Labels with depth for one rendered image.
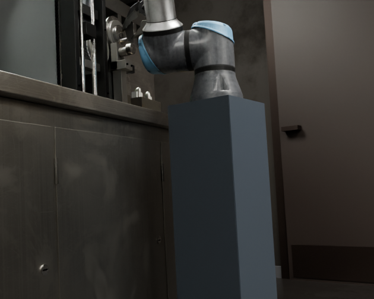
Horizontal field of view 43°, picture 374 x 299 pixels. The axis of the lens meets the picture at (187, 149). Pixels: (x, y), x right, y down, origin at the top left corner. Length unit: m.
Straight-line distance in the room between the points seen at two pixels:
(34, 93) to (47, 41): 0.60
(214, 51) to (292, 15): 2.25
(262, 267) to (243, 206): 0.19
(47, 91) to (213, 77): 0.49
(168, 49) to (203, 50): 0.10
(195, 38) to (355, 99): 2.05
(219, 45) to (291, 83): 2.13
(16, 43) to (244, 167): 0.84
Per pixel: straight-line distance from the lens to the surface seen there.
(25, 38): 1.64
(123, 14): 2.63
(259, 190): 1.33
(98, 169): 1.19
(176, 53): 1.36
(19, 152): 0.99
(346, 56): 3.34
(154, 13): 1.37
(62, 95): 1.06
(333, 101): 3.32
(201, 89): 1.31
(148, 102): 1.92
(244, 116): 1.29
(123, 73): 1.77
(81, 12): 1.49
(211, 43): 1.35
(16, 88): 0.96
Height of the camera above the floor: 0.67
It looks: 4 degrees up
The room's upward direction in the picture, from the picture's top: 3 degrees counter-clockwise
